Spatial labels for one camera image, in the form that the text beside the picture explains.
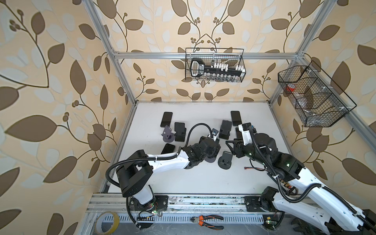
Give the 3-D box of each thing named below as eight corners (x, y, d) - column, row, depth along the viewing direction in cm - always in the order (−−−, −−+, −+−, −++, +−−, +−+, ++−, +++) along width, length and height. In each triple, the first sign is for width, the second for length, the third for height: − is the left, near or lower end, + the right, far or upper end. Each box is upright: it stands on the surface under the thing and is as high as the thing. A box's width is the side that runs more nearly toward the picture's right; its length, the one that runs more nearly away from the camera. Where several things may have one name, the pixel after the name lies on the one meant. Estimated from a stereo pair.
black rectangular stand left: (175, 141, 99) (173, 133, 91) (176, 131, 104) (174, 122, 96) (185, 141, 99) (185, 133, 91) (186, 131, 104) (185, 122, 96)
